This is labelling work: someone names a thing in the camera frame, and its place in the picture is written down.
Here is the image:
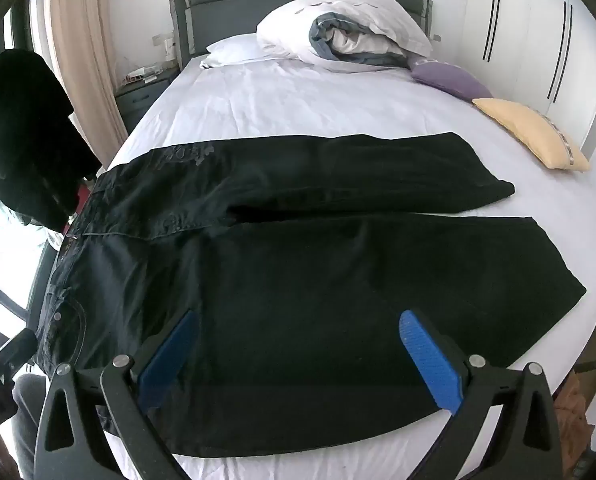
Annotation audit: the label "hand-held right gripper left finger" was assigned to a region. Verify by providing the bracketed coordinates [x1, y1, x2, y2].
[33, 309, 201, 480]

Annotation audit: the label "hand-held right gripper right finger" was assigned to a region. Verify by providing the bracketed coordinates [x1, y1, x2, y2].
[398, 309, 563, 480]

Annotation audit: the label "black pants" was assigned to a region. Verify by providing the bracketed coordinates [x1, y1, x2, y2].
[33, 132, 588, 458]

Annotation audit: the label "person's grey trouser leg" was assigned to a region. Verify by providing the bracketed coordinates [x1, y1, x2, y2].
[8, 374, 51, 480]

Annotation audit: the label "brown cloth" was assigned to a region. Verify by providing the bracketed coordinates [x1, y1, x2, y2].
[552, 374, 596, 480]

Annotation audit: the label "dark cloth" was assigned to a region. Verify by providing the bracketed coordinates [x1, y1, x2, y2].
[0, 50, 101, 226]

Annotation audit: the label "yellow pillow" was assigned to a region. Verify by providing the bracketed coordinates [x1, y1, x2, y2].
[472, 97, 591, 173]

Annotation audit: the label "grey nightstand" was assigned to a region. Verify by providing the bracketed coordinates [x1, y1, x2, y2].
[114, 67, 179, 133]

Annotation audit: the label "purple pillow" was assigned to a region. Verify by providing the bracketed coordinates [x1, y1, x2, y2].
[410, 57, 493, 101]

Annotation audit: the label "bed with white sheet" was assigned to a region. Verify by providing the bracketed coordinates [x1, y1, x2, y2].
[78, 0, 596, 480]

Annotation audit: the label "white pillow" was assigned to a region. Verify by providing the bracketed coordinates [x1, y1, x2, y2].
[199, 33, 299, 68]

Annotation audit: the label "beige curtain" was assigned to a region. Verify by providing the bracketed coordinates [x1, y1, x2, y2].
[43, 0, 129, 136]

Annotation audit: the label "white wardrobe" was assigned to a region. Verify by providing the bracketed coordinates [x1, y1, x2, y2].
[458, 0, 596, 161]

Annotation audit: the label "rolled white grey duvet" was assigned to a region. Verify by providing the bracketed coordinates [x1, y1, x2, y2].
[256, 0, 433, 68]

